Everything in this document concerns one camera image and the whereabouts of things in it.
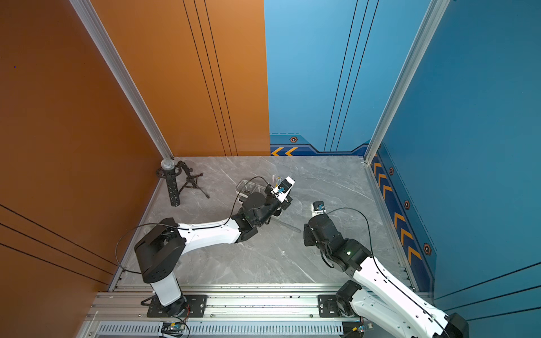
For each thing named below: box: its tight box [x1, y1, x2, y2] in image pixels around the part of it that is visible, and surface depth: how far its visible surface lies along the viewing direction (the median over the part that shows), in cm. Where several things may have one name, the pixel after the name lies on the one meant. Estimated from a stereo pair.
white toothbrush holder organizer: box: [235, 178, 268, 203], surface depth 98 cm
